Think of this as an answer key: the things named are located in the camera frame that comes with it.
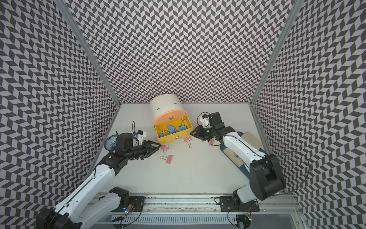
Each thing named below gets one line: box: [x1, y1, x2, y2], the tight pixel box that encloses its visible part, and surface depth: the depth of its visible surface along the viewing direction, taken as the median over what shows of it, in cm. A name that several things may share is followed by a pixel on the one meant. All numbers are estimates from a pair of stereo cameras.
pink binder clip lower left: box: [159, 155, 173, 165], surface depth 91 cm
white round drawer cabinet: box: [149, 93, 188, 125], surface depth 89 cm
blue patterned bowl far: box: [103, 134, 119, 151], surface depth 95 cm
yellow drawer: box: [154, 115, 194, 145], surface depth 91 cm
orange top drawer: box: [154, 109, 188, 125], surface depth 82 cm
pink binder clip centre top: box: [183, 136, 193, 148], surface depth 98 cm
